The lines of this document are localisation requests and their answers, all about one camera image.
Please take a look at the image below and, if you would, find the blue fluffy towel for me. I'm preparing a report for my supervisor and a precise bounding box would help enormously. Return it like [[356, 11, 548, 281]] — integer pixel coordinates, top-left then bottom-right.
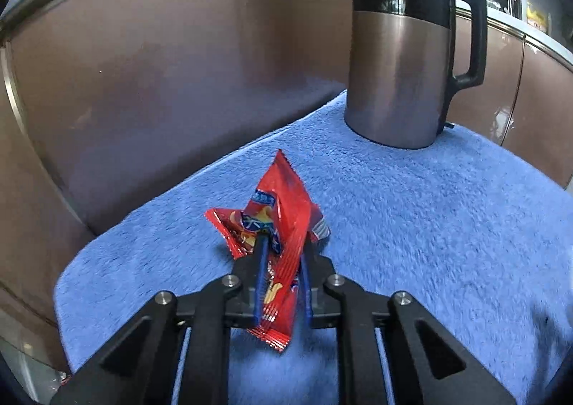
[[53, 88, 573, 405]]

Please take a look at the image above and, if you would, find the red snack packet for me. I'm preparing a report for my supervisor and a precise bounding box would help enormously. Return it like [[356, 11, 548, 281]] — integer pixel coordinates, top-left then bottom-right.
[[204, 149, 332, 355]]

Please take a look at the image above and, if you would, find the steel and black electric kettle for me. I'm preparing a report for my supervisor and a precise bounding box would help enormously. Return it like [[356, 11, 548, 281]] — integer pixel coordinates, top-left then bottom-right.
[[339, 0, 489, 150]]

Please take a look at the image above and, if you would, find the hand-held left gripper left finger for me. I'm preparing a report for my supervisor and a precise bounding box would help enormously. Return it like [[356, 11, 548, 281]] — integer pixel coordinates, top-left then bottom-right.
[[49, 232, 271, 405]]

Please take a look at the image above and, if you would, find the yellow package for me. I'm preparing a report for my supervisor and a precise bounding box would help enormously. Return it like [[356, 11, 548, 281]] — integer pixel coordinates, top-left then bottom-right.
[[525, 1, 552, 33]]

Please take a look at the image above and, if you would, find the brown kitchen cabinet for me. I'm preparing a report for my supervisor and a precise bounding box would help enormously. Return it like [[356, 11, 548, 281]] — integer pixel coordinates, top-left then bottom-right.
[[0, 0, 573, 372]]

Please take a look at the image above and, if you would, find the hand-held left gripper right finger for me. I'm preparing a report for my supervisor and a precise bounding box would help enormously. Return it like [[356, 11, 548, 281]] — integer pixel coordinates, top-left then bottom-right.
[[300, 248, 517, 405]]

